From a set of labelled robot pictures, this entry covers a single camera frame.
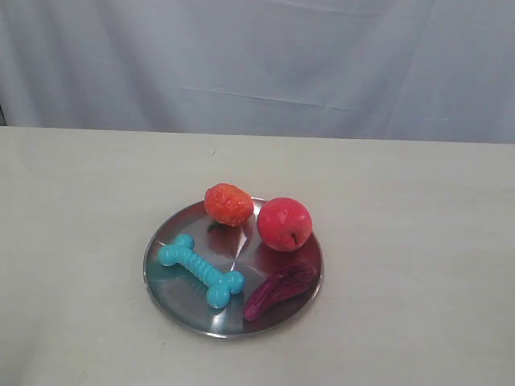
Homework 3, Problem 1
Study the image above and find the turquoise toy bone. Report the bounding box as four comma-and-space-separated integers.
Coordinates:
158, 234, 245, 310

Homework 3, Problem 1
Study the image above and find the orange bumpy fruit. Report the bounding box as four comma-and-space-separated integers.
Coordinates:
204, 183, 253, 227

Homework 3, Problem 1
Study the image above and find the red apple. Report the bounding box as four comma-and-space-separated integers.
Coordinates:
257, 197, 312, 252

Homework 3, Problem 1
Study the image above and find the dark purple ridged vegetable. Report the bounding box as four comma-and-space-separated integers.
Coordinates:
243, 261, 319, 322

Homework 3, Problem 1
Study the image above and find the round stainless steel plate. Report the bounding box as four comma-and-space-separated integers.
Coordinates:
143, 198, 323, 338

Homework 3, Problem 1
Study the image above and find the white backdrop cloth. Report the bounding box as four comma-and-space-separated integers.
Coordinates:
1, 1, 514, 143

